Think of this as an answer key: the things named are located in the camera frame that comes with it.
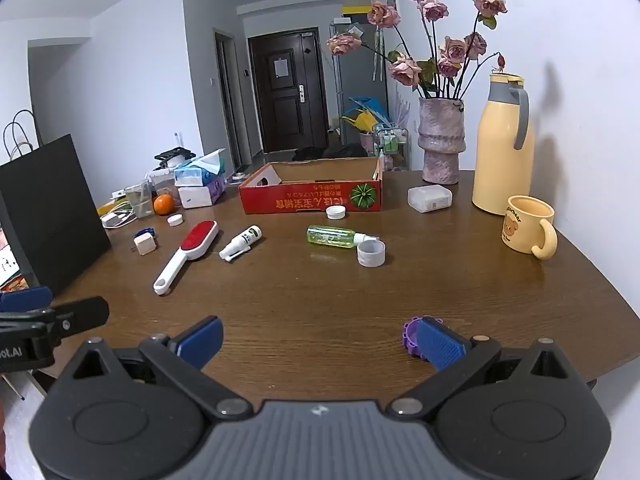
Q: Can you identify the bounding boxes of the pale purple umbrella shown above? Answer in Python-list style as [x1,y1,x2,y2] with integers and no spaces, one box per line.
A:
[390,95,412,131]

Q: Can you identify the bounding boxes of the colourful printed booklet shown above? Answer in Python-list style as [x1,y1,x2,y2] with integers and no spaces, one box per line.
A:
[0,227,27,293]

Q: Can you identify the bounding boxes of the purple and white tissue pack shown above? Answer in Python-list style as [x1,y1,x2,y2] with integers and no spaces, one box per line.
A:
[177,175,227,209]

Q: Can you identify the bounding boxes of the wire trolley with bottles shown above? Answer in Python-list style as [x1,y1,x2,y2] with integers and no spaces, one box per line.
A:
[372,127,411,171]

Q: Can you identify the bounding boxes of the blue tissue pack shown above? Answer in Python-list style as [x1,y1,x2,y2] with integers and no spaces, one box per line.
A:
[173,149,227,187]

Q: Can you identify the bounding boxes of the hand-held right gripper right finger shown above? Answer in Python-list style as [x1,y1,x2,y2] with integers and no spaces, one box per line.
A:
[386,316,581,420]

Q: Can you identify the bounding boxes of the clear glass cup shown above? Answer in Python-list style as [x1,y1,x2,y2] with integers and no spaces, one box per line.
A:
[124,182,156,219]

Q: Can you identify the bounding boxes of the dark brown entrance door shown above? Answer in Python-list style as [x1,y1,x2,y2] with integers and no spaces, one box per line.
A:
[248,27,331,154]

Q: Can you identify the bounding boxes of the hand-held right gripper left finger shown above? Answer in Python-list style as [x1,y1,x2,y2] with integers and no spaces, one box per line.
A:
[65,316,253,421]

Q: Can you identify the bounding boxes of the translucent plastic case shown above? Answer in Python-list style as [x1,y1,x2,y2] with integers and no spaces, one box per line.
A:
[407,184,453,214]

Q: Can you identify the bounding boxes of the yellow bear mug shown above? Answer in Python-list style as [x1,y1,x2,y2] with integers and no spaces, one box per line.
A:
[500,195,558,260]

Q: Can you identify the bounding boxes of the purple toy gear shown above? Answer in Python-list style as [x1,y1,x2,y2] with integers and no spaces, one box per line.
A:
[402,316,443,359]

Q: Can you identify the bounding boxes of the pink ceramic vase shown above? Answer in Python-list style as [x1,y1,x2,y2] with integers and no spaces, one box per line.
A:
[418,97,466,185]

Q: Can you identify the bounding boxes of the blue plastic item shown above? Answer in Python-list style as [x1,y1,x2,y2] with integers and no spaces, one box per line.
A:
[350,96,388,126]

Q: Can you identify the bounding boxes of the bunch of dried pink roses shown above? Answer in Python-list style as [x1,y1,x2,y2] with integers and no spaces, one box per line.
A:
[327,0,508,101]

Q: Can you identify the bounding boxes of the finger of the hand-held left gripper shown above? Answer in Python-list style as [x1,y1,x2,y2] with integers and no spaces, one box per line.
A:
[30,296,110,346]
[0,286,53,313]

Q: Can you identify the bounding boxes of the yellow thermos jug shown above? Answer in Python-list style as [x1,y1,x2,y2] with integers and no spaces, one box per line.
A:
[472,73,535,216]

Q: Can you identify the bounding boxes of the hanging folded umbrellas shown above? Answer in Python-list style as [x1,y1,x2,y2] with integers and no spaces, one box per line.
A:
[372,25,386,81]

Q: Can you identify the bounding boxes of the white appliance with black clips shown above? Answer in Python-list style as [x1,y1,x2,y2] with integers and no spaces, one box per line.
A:
[149,162,182,196]

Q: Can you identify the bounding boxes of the black folding stand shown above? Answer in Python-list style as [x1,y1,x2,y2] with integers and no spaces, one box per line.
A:
[154,148,197,163]

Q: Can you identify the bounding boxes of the red cardboard box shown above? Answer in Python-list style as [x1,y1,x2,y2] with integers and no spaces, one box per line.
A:
[238,156,384,215]

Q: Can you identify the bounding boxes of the white tape roll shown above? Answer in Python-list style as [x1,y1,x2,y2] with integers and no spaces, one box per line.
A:
[357,239,386,267]

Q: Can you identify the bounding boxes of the green spray bottle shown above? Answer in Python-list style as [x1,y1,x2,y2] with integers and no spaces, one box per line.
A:
[306,225,378,248]

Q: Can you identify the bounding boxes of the black paper bag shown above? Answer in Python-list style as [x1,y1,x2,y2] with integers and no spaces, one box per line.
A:
[0,109,112,297]

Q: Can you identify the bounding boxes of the red and white lint brush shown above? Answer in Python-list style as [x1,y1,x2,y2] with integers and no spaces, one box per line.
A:
[153,220,219,296]

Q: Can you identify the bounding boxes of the dark wooden doorframe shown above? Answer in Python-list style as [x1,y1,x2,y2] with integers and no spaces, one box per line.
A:
[214,30,242,167]

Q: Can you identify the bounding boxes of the black garbage bag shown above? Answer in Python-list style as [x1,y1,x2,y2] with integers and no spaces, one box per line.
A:
[292,144,368,162]

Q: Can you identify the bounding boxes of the grey refrigerator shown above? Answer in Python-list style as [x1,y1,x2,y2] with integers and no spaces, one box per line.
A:
[330,17,388,146]

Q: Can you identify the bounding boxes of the white power adapter with cable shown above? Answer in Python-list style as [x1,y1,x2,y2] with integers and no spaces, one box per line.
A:
[100,209,137,229]

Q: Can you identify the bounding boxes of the white spray bottle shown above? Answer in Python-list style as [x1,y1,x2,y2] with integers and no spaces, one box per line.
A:
[219,225,263,262]

